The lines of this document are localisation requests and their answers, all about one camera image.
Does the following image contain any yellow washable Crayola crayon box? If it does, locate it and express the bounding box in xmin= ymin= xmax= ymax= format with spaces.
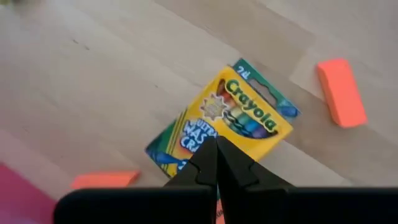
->
xmin=144 ymin=57 xmax=302 ymax=180

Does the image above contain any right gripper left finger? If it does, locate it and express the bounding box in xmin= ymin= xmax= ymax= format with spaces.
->
xmin=53 ymin=136 xmax=218 ymax=224

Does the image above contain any orange eraser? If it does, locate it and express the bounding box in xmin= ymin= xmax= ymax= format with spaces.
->
xmin=70 ymin=169 xmax=141 ymax=190
xmin=316 ymin=57 xmax=369 ymax=129

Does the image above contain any red plastic tray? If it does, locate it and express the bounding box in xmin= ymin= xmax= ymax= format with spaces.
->
xmin=0 ymin=161 xmax=58 ymax=224

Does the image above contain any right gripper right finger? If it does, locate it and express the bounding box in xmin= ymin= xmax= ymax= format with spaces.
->
xmin=217 ymin=136 xmax=398 ymax=224

